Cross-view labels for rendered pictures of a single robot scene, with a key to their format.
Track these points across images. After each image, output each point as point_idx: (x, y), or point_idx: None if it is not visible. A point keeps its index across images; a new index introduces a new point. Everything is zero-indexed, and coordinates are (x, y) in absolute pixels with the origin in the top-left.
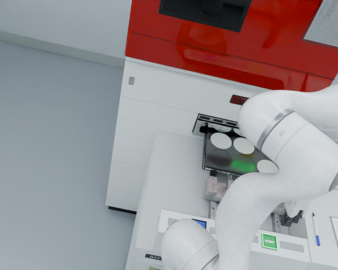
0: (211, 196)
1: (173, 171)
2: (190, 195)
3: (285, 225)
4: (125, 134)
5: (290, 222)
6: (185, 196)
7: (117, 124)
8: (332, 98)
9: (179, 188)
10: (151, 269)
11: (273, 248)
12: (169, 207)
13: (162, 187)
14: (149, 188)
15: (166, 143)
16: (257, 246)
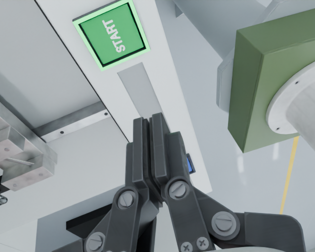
0: (47, 154)
1: (40, 193)
2: (59, 158)
3: (183, 143)
4: (26, 226)
5: (183, 157)
6: (70, 161)
7: (34, 247)
8: None
9: (63, 172)
10: (248, 150)
11: (135, 15)
12: (109, 163)
13: (84, 184)
14: (100, 190)
15: None
16: (153, 59)
